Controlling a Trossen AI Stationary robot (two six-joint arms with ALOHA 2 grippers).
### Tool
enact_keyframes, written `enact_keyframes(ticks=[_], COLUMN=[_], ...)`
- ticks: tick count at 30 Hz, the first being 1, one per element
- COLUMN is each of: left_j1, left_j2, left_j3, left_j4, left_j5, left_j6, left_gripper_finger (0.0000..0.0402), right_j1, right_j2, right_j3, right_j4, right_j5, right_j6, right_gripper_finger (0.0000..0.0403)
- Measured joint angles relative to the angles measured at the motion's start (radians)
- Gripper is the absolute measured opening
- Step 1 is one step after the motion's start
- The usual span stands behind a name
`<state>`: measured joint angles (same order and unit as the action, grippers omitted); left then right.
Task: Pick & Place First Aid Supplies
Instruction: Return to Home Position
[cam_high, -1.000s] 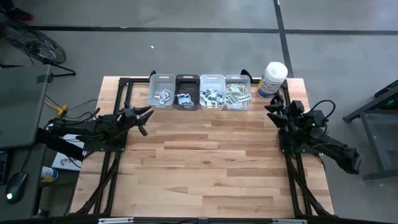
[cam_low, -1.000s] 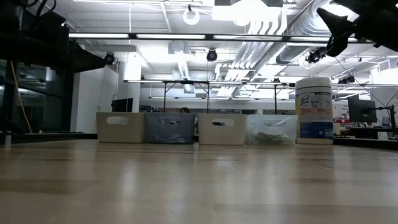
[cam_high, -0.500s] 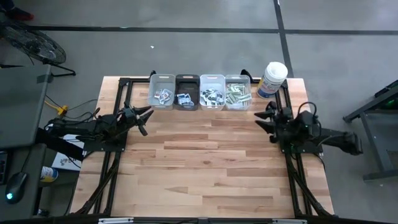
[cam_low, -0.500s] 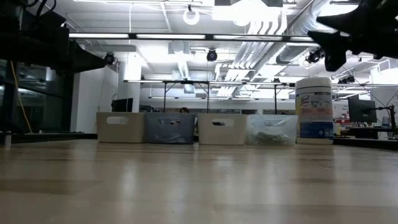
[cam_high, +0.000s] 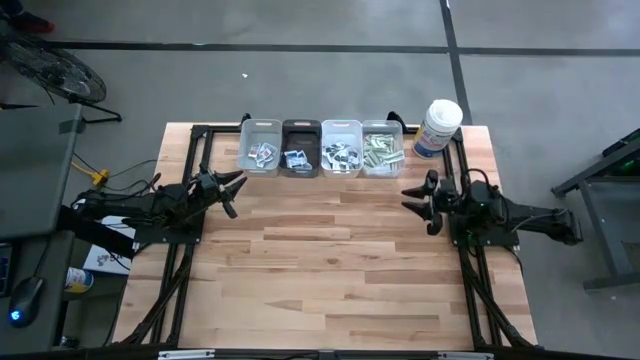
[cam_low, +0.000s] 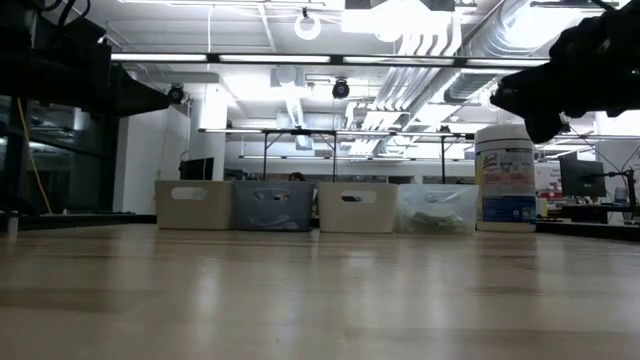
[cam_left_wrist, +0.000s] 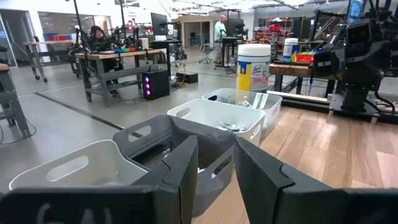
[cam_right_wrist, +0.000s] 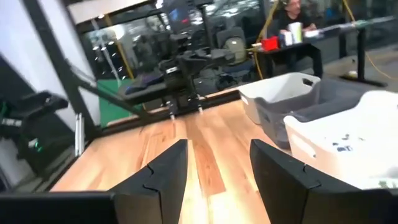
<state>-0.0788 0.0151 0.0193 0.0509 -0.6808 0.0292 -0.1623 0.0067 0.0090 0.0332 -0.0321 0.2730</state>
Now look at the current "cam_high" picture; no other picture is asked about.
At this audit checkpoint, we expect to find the disinfecting wipes canister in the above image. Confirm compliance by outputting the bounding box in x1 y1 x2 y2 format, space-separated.
412 98 465 160

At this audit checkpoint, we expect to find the dark grey metal stand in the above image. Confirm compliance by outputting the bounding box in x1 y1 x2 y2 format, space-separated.
549 127 640 292

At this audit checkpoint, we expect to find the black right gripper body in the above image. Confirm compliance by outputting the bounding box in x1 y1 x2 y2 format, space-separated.
436 177 477 220

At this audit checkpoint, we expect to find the white cardboard box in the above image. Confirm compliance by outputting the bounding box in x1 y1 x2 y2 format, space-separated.
82 213 137 277

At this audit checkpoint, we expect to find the black floor fan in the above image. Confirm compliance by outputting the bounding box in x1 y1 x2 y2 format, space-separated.
0 32 124 125

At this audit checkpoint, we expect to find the silver metal bracket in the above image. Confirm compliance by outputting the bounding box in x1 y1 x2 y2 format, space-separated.
437 351 495 360
157 348 216 360

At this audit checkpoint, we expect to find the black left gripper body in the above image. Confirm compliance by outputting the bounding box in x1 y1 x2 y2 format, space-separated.
185 179 225 214

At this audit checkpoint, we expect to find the light grey plastic bin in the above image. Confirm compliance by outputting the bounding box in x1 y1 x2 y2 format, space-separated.
237 118 284 179

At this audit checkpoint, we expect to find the grey low desk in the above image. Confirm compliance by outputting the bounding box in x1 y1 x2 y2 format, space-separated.
0 230 76 354

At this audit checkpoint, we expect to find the dark grey plastic bin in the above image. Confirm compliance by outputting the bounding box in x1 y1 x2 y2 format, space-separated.
279 118 323 179

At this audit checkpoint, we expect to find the yellow cable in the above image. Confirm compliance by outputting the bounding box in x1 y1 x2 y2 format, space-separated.
72 158 113 188

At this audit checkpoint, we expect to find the black computer mouse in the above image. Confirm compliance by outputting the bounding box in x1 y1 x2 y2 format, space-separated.
7 276 45 329

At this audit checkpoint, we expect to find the blue yellow can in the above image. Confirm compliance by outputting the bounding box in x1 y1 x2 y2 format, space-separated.
64 266 95 295

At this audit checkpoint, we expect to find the black keyboard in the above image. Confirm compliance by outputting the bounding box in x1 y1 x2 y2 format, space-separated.
0 242 14 299

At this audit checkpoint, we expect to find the white plastic bin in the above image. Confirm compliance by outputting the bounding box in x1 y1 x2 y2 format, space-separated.
320 118 364 180

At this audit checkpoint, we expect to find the clear plastic bin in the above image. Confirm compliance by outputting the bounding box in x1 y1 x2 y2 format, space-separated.
360 118 405 180

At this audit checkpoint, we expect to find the grey desk top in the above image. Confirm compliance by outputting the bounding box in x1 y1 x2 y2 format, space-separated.
0 103 84 240

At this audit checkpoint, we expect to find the person's foot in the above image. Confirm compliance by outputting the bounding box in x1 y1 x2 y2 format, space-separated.
8 8 57 35

